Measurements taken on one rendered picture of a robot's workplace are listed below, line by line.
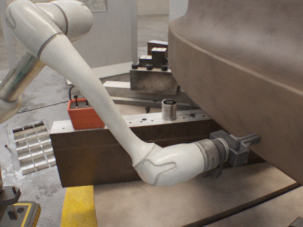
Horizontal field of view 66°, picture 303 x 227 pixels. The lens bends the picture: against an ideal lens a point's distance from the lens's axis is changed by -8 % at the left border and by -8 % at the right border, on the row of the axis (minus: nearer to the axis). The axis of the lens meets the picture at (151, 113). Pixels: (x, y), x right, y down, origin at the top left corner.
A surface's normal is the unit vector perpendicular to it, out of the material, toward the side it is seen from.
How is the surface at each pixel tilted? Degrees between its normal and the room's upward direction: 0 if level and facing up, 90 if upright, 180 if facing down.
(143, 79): 90
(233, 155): 90
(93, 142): 90
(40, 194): 0
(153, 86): 90
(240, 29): 72
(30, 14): 45
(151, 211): 0
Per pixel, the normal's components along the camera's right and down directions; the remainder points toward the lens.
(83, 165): 0.18, 0.43
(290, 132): -0.89, 0.20
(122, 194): 0.00, -0.90
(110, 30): 0.54, 0.37
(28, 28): -0.04, 0.08
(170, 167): 0.18, -0.23
